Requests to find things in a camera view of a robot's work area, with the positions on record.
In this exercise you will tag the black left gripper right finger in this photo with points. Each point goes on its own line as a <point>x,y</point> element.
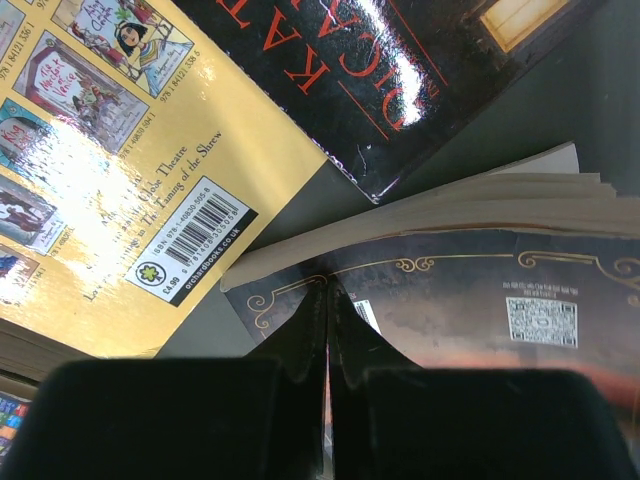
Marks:
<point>393,419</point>

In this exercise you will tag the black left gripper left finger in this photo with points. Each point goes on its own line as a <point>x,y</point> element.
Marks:
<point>259,416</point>

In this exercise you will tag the dark Tale of Two Cities book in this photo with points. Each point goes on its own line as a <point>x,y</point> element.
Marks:
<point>532,265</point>

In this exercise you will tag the black Storey Treehouse book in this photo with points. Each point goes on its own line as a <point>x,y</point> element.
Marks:
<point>16,398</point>

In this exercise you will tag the yellow Shakespeare paperback book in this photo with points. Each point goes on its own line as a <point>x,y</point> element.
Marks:
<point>139,160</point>

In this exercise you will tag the black red-lettered glossy book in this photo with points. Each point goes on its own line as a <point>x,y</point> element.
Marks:
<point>381,86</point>

